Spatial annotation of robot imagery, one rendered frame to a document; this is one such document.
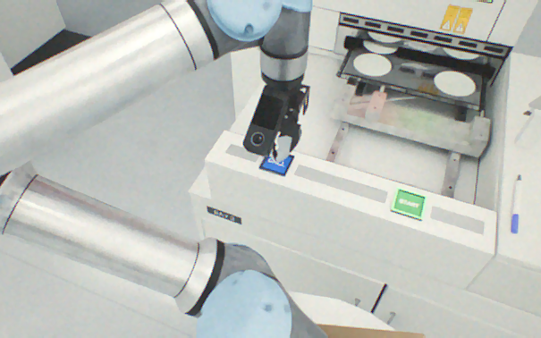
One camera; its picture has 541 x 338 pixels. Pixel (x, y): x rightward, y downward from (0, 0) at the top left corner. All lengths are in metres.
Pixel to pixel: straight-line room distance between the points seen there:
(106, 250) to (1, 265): 1.52
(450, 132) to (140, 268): 0.78
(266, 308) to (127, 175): 1.71
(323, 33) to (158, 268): 0.92
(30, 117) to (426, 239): 0.64
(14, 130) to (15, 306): 1.56
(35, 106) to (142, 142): 1.86
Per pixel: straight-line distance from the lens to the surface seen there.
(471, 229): 0.83
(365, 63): 1.21
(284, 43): 0.61
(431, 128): 1.09
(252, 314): 0.49
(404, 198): 0.81
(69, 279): 1.93
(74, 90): 0.43
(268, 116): 0.67
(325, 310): 0.83
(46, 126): 0.44
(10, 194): 0.58
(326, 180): 0.81
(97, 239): 0.58
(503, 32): 1.24
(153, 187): 2.07
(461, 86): 1.21
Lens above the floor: 1.59
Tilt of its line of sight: 50 degrees down
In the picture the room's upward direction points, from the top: straight up
